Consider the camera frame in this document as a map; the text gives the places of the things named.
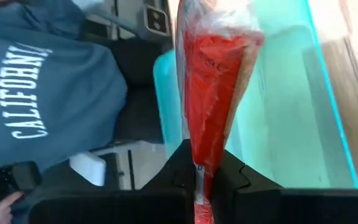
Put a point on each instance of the black office chair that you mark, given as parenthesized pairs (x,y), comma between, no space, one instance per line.
(138,93)

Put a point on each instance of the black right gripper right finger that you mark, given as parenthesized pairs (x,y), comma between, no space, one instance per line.
(291,208)

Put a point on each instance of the white chair part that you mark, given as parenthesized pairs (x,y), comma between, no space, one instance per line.
(87,168)

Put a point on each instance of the red packaged snack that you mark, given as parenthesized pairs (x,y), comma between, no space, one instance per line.
(210,93)

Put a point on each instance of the grey power outlet box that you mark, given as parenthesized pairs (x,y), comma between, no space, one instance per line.
(156,20)

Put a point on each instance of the green translucent plastic container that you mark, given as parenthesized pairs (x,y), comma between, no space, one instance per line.
(291,109)

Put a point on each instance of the black handheld device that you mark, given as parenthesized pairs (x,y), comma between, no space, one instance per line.
(8,180)

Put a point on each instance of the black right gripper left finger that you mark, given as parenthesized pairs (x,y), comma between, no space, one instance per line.
(120,208)

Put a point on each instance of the person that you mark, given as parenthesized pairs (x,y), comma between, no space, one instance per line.
(57,77)

